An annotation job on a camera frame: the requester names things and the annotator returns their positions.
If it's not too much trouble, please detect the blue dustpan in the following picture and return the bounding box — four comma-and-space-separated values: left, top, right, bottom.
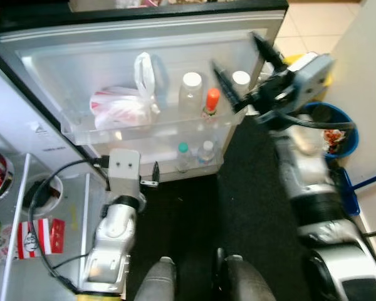
334, 166, 362, 218

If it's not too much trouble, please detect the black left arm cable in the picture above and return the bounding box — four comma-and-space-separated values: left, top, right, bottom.
26, 157, 111, 294

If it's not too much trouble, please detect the white plastic bag red print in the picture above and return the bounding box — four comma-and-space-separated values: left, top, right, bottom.
89, 51, 162, 131

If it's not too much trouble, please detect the blue broom handle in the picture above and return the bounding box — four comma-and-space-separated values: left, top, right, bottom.
351, 169, 376, 191

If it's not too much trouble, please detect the grey left robot leg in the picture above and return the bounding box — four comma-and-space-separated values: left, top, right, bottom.
133, 256, 177, 301

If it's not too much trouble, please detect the small bottle white cap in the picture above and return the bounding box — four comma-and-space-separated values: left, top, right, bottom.
197, 140, 216, 168

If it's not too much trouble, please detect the white fridge cabinet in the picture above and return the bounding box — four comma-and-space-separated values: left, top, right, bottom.
0, 44, 113, 301

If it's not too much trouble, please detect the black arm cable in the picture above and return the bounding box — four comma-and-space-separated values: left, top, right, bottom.
263, 108, 356, 131
26, 157, 111, 294

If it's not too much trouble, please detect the grey robot leg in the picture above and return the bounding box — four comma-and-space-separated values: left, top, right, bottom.
133, 256, 177, 301
214, 253, 278, 301

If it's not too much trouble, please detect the small bottle orange cap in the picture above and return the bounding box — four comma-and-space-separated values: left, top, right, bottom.
202, 87, 222, 121

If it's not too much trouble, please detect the grey right robot leg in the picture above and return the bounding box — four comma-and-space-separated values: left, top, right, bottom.
214, 253, 278, 301

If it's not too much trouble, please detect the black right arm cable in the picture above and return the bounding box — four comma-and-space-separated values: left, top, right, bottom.
263, 108, 356, 131

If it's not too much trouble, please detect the small bottle teal cap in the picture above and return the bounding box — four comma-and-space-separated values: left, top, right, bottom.
175, 142, 194, 174

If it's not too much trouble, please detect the red white striped box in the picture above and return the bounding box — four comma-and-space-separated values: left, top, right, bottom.
15, 217, 67, 260

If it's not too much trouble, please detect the blue bucket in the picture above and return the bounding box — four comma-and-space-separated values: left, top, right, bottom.
300, 102, 360, 159

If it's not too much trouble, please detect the crumpled trash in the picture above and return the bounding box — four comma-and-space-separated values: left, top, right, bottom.
323, 129, 347, 154

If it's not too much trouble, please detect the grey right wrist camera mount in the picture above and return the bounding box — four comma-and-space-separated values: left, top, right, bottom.
288, 52, 335, 115

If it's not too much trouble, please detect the clear jar white lid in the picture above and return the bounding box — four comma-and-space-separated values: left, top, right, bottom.
178, 71, 204, 121
231, 70, 252, 101

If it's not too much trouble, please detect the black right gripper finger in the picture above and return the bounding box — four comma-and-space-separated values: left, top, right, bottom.
212, 61, 246, 114
251, 33, 288, 71

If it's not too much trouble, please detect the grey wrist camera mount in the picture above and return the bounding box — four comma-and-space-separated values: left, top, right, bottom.
107, 149, 142, 199
288, 52, 335, 115

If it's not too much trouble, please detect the black floor mat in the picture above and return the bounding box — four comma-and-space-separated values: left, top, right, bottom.
122, 113, 314, 301

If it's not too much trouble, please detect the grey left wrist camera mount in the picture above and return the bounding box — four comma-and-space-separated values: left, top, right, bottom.
107, 149, 142, 199

